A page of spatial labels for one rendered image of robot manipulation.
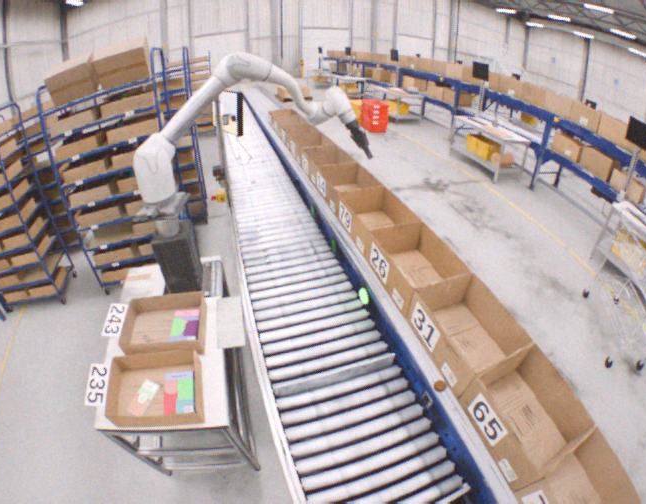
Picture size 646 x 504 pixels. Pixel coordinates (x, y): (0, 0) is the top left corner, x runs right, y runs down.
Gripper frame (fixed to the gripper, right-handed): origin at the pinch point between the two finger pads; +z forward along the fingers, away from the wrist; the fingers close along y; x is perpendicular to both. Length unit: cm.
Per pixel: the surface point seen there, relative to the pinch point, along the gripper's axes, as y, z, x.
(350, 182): -43.7, 17.2, 6.1
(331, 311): 20, 47, -71
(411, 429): 77, 73, -86
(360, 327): 33, 55, -67
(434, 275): 41, 57, -26
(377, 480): 85, 71, -107
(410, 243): 25, 45, -20
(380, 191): -4.1, 23.1, -2.2
